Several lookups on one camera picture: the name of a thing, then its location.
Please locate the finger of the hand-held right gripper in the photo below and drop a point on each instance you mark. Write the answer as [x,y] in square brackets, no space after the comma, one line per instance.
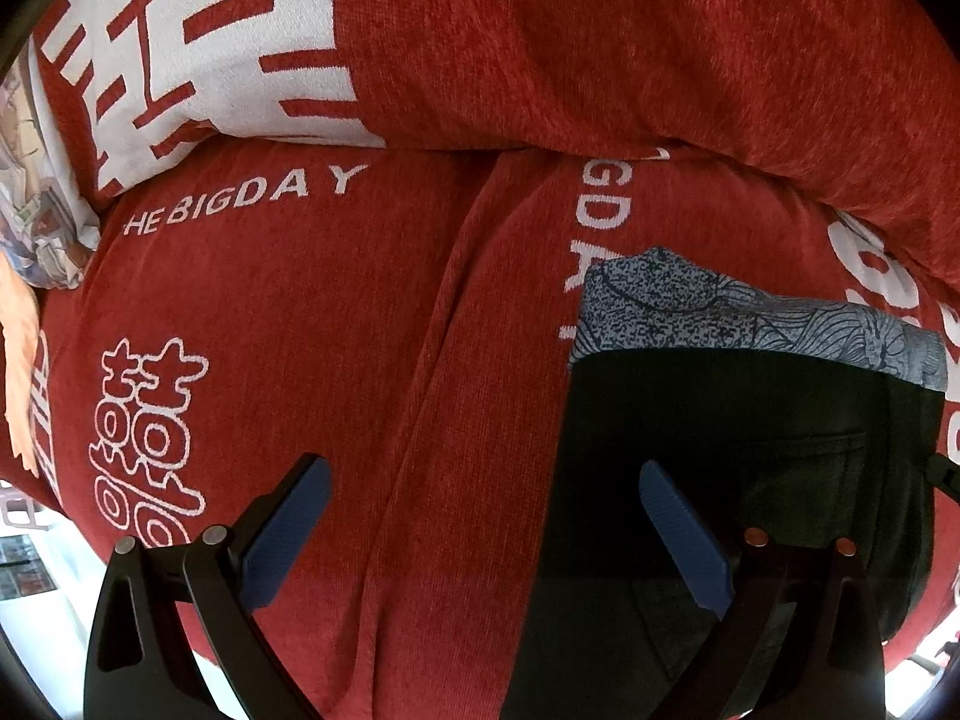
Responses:
[946,478]

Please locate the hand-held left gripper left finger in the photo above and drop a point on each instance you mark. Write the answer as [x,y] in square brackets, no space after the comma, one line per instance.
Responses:
[289,532]

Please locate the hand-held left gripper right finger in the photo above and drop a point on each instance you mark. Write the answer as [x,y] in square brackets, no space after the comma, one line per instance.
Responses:
[686,540]

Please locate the dark green pants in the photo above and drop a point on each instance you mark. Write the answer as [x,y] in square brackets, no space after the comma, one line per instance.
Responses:
[750,420]

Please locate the red printed bed sheet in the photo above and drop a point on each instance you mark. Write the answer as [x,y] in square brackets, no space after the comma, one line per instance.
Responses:
[300,330]

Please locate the patterned colourful cloth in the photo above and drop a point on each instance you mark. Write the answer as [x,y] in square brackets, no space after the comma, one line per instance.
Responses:
[45,225]

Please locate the red printed quilt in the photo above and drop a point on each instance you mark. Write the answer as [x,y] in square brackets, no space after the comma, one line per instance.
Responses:
[600,45]

